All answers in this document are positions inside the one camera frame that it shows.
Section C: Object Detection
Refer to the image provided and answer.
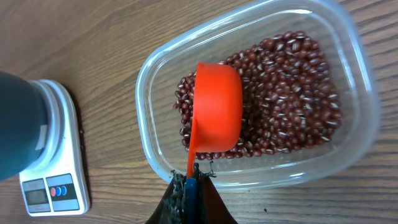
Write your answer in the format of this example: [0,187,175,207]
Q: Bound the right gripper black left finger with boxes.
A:
[146,170,186,224]

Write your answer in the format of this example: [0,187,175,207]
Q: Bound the clear plastic food container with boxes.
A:
[136,1,381,190]

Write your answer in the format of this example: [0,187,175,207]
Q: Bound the red adzuki beans in container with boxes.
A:
[174,31,343,160]

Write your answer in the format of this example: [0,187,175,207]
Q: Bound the red measuring scoop blue handle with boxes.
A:
[185,63,243,223]

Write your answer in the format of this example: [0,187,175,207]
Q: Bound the white digital kitchen scale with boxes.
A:
[19,80,90,217]

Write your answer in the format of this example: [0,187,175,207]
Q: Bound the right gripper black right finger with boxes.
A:
[197,161,237,224]

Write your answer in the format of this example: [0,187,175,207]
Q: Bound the teal plastic bowl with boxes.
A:
[1,72,48,180]

